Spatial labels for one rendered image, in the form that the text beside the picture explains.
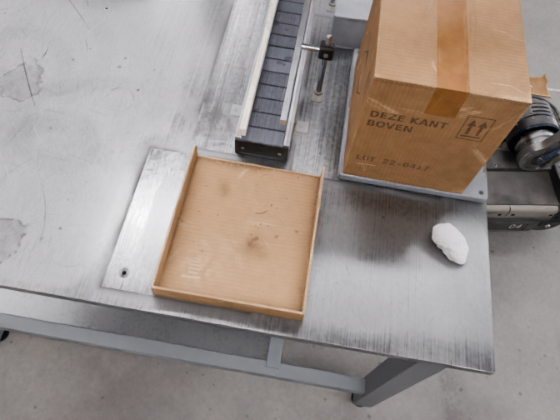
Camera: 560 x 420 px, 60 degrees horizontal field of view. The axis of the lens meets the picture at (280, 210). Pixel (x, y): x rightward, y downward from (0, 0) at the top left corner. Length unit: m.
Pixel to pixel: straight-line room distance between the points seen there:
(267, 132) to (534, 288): 1.35
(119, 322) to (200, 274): 0.68
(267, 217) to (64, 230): 0.37
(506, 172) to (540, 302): 0.49
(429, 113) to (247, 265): 0.40
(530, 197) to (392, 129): 1.12
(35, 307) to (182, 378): 0.50
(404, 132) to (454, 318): 0.34
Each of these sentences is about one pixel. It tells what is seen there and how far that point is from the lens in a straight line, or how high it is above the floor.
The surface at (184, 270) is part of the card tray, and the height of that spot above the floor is 0.83.
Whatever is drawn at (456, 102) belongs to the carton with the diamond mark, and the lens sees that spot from 0.81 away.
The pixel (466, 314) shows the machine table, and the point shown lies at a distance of 0.94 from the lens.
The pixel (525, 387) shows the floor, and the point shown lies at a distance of 1.91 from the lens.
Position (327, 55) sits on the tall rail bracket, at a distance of 1.02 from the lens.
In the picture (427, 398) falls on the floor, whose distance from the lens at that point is 1.77.
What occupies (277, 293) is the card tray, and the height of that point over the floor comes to 0.83.
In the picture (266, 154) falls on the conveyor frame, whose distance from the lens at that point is 0.99.
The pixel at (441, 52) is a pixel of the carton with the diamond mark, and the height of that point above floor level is 1.12.
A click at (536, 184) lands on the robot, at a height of 0.24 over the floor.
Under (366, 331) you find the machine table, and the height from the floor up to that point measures 0.83.
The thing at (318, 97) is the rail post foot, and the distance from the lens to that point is 1.11.
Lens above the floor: 1.65
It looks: 61 degrees down
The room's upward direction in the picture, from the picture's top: 8 degrees clockwise
